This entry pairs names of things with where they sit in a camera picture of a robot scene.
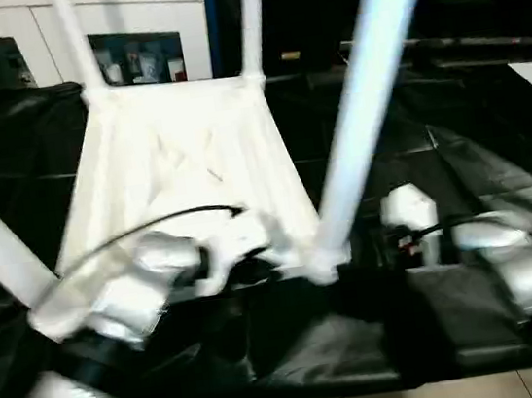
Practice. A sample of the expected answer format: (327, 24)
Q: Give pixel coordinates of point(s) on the white plastic table top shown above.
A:
(180, 146)

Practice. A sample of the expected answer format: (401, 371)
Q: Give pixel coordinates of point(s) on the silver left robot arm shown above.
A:
(165, 256)

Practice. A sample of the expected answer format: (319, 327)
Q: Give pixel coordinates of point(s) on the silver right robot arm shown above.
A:
(530, 272)

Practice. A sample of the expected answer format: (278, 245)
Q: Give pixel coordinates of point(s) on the dark metal rod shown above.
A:
(471, 42)

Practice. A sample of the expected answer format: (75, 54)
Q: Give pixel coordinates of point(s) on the small white blue box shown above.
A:
(148, 68)

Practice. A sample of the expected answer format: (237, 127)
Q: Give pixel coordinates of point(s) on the white glass door cabinet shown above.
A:
(2, 22)

